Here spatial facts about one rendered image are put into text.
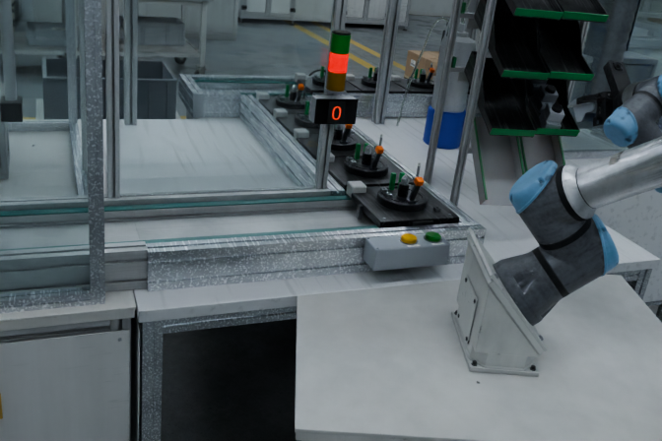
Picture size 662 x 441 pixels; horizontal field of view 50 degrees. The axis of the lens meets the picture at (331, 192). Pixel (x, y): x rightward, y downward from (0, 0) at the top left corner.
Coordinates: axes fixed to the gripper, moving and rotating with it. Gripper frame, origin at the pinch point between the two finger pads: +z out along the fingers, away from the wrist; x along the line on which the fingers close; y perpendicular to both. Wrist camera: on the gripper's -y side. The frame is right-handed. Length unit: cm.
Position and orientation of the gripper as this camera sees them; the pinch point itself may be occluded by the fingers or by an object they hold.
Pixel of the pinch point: (585, 104)
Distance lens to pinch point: 197.5
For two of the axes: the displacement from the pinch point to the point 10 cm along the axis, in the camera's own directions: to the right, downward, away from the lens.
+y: -0.2, 10.0, -0.4
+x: 9.8, 0.3, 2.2
